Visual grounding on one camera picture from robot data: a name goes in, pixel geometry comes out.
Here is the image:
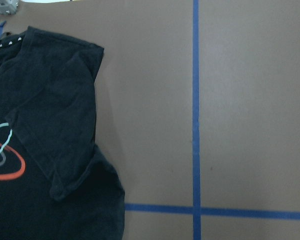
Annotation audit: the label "black graphic t-shirt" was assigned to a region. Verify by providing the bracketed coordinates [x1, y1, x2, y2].
[0, 27, 125, 240]

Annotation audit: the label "aluminium frame post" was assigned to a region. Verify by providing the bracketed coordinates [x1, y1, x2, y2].
[0, 0, 19, 15]

